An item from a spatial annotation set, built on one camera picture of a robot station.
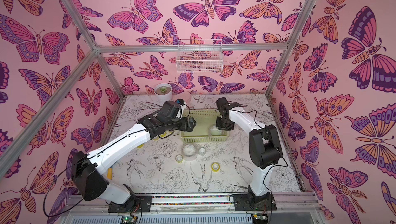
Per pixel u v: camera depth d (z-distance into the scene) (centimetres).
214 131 98
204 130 100
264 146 50
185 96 121
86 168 41
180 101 70
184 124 69
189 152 92
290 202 75
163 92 109
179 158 88
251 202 65
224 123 79
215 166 85
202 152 90
